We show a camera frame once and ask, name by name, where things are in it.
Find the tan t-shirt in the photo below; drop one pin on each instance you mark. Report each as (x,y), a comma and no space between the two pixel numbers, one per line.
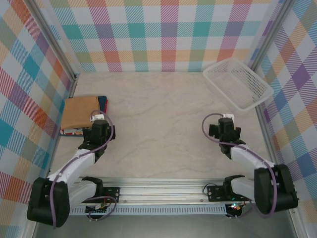
(79,111)

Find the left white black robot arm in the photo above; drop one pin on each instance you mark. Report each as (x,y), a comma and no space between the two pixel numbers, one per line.
(49,205)

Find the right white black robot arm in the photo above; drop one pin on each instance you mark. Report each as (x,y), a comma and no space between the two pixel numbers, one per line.
(272,191)

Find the white plastic basket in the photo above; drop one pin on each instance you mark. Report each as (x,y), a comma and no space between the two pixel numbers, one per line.
(237,79)

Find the grey metal sheet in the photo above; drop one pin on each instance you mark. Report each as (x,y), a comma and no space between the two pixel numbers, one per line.
(161,226)

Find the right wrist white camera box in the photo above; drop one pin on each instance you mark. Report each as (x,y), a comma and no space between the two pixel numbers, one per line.
(227,115)

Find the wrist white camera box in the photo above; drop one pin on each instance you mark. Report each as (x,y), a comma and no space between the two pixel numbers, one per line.
(98,116)
(227,115)

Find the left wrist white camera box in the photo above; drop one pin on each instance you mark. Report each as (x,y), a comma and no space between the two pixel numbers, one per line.
(98,116)

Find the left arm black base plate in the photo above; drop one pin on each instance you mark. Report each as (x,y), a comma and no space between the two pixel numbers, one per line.
(112,193)

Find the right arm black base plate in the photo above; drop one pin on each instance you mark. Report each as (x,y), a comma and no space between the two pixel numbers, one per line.
(214,193)

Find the aluminium mounting rail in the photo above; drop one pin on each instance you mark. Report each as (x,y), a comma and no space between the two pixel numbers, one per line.
(161,191)

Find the aluminium frame post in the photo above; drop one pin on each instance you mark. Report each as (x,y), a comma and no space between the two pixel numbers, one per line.
(53,39)
(270,34)

